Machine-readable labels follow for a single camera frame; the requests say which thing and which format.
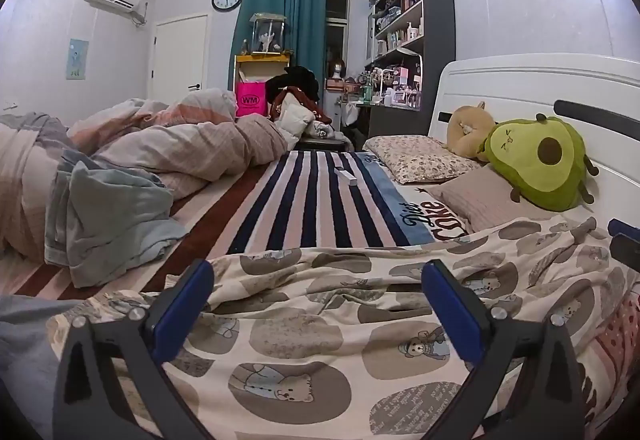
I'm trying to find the blue-grey crumpled cloth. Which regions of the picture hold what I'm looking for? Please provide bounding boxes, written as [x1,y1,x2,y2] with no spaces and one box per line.
[44,155,191,288]

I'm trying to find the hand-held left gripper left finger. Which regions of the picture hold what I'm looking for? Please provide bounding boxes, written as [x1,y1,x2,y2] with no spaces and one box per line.
[52,259,216,440]

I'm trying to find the yellow cabinet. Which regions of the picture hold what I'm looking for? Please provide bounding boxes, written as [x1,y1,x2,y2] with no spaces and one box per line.
[234,52,293,93]

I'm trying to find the floral pillow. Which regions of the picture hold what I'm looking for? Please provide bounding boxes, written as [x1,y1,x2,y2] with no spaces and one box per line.
[362,135,483,185]

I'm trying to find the dark clothes pile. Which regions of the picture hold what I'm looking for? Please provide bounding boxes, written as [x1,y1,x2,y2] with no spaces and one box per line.
[265,66,321,103]

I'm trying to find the red dotted cloth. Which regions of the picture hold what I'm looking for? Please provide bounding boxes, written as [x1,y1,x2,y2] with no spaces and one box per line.
[595,290,640,371]

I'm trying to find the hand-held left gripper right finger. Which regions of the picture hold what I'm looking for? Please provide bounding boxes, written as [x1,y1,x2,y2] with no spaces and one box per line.
[421,260,596,440]

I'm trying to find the window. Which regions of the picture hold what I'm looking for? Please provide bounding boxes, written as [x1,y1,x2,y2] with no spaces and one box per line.
[325,0,351,65]

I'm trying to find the striped bed blanket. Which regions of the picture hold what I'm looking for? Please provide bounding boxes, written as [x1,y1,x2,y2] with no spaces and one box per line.
[0,147,506,301]

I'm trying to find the dark bookshelf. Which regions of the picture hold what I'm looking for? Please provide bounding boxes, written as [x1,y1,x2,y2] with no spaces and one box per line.
[365,0,457,138]

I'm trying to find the pink paper bag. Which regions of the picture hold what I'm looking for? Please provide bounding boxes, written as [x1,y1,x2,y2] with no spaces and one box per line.
[236,80,268,118]

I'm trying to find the tan plush cushion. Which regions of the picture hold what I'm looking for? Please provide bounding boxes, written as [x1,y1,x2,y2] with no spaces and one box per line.
[446,102,496,158]

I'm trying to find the glass display case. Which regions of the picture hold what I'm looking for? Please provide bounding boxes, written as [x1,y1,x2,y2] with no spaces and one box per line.
[250,13,288,54]

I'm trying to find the grey cloth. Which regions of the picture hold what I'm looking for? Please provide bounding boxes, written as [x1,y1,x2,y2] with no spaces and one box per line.
[0,295,86,421]

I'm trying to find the white door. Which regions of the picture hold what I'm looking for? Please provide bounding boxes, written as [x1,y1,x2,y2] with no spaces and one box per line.
[150,14,208,103]

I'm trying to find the white bed headboard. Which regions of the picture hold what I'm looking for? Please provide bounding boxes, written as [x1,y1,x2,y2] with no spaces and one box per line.
[427,54,640,231]

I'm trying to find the small wall poster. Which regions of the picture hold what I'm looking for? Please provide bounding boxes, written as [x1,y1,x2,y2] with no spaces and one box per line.
[66,38,89,80]

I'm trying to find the green avocado plush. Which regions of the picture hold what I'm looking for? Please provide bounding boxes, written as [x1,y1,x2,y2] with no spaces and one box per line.
[477,114,599,213]

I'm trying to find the white padded jacket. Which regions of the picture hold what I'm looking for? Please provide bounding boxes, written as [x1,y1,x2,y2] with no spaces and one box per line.
[270,90,346,143]

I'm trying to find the pink pillow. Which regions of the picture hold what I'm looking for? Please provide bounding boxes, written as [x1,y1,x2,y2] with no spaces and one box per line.
[425,165,561,233]

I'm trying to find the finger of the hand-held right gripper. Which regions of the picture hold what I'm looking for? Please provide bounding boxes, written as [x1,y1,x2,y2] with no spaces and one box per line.
[608,218,640,265]

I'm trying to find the pink striped duvet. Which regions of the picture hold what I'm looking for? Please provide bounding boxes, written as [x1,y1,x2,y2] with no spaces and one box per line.
[0,87,291,265]

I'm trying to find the cream bear print pants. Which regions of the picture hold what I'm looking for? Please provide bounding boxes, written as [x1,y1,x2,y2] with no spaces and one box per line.
[47,215,640,440]

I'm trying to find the teal curtain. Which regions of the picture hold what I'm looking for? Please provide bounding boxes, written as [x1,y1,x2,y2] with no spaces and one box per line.
[227,0,328,90]

